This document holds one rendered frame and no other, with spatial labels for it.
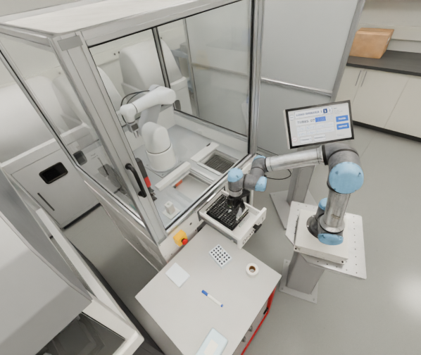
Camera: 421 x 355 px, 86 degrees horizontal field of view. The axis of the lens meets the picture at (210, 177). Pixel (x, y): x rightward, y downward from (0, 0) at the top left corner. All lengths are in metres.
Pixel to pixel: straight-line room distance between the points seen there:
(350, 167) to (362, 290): 1.59
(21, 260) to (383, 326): 2.29
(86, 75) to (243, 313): 1.25
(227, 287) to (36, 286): 0.96
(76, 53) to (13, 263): 0.56
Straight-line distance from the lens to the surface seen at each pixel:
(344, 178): 1.02
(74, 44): 0.80
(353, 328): 2.32
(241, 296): 1.41
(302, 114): 1.97
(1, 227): 0.74
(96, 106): 0.84
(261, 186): 1.12
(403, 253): 2.80
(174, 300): 1.44
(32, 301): 0.78
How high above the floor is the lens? 2.10
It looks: 44 degrees down
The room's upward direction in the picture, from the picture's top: 8 degrees counter-clockwise
